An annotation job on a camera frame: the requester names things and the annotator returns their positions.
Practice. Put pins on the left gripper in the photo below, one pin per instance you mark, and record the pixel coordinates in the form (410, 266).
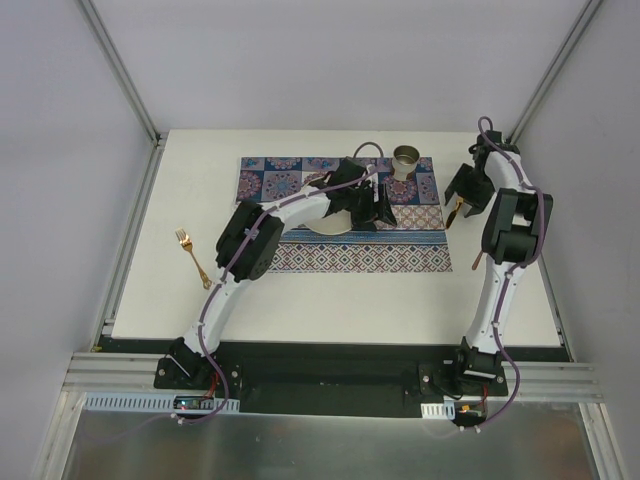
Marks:
(370, 208)

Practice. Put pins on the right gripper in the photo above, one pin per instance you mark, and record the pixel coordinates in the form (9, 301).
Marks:
(465, 190)

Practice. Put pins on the gold knife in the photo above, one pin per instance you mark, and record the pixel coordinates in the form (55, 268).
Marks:
(454, 212)

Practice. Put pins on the cream plate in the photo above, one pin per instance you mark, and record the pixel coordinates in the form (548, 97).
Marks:
(334, 224)

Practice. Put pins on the patterned cloth placemat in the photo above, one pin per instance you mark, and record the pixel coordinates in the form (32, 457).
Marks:
(416, 244)

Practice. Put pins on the metal cup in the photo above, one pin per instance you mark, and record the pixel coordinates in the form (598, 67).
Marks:
(404, 162)

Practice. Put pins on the copper spoon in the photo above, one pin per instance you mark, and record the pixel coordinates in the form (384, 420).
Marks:
(477, 260)

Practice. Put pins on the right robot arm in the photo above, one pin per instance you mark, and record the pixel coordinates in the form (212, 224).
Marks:
(512, 240)

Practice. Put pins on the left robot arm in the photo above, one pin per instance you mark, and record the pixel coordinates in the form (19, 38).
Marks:
(246, 249)

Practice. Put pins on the gold fork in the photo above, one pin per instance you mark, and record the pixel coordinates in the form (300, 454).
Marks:
(186, 244)

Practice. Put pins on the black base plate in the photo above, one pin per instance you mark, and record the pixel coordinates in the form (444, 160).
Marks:
(390, 381)

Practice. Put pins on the right aluminium frame post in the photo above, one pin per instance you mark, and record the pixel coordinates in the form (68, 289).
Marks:
(553, 71)

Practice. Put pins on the aluminium frame post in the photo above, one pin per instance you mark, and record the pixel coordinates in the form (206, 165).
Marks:
(553, 71)
(118, 69)

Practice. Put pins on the left aluminium frame post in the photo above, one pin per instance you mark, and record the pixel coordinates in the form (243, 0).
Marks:
(118, 69)

